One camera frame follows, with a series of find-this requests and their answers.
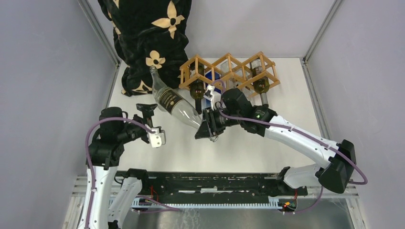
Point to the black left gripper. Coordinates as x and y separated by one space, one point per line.
147 110

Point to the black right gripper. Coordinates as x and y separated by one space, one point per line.
209 127

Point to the clear bottle with black label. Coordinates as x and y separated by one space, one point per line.
180 108

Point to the green wine bottle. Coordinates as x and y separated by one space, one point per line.
197 88
261 86

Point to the clear bottle with dark label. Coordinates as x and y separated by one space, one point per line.
158 87

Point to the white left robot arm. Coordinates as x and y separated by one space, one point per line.
104 145

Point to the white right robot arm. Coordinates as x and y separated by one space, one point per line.
334 163

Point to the blue square glass bottle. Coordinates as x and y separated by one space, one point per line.
212 77

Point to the wooden lattice wine rack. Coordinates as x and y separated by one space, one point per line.
231 69

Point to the black floral plush blanket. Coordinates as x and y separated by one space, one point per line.
148 33

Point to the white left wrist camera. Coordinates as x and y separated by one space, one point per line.
157 138

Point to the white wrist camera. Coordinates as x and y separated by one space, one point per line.
157 138
213 96

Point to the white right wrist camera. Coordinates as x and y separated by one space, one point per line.
213 96

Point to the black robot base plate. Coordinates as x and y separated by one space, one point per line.
211 188

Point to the white slotted cable duct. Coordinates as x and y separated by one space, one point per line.
141 203

